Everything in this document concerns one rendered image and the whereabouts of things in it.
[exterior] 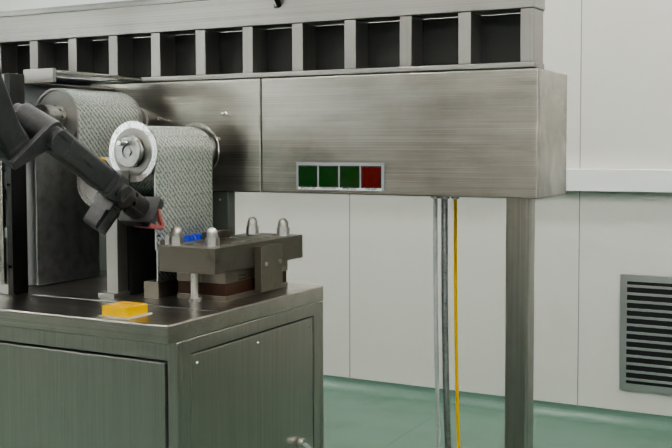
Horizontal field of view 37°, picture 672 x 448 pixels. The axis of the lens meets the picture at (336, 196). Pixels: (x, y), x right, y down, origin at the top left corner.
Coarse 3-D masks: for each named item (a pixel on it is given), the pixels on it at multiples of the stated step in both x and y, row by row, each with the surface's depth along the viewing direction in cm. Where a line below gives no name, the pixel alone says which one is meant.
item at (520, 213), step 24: (528, 216) 249; (528, 240) 250; (528, 264) 250; (528, 288) 250; (528, 312) 251; (528, 336) 251; (528, 360) 251; (528, 384) 252; (528, 408) 252; (528, 432) 253
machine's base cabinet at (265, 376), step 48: (0, 336) 231; (48, 336) 224; (240, 336) 229; (288, 336) 248; (0, 384) 232; (48, 384) 225; (96, 384) 218; (144, 384) 212; (192, 384) 213; (240, 384) 230; (288, 384) 249; (0, 432) 232; (48, 432) 226; (96, 432) 219; (144, 432) 213; (192, 432) 214; (240, 432) 230; (288, 432) 249
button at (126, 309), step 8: (112, 304) 217; (120, 304) 217; (128, 304) 217; (136, 304) 217; (144, 304) 218; (104, 312) 216; (112, 312) 215; (120, 312) 214; (128, 312) 213; (136, 312) 215; (144, 312) 218
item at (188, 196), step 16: (160, 176) 243; (176, 176) 249; (192, 176) 254; (208, 176) 261; (160, 192) 243; (176, 192) 249; (192, 192) 255; (208, 192) 261; (176, 208) 249; (192, 208) 255; (208, 208) 261; (176, 224) 249; (192, 224) 255; (208, 224) 261
